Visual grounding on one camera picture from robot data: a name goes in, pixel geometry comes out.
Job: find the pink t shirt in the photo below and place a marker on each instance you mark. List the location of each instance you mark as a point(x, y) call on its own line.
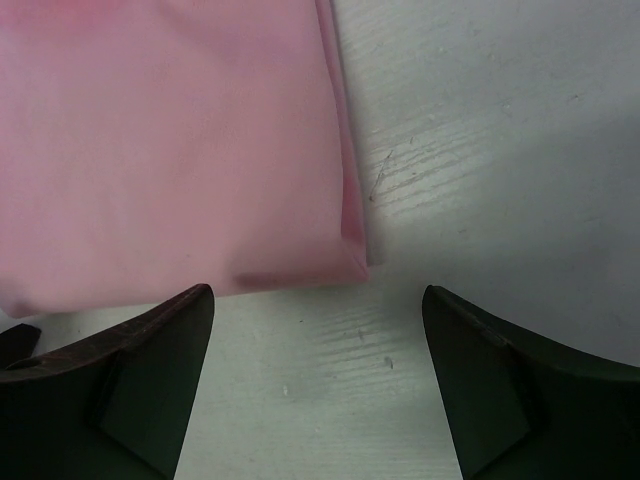
point(148, 146)

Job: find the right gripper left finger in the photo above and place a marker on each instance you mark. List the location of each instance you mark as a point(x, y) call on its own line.
point(114, 405)

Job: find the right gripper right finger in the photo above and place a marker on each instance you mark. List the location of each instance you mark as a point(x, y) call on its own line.
point(522, 406)

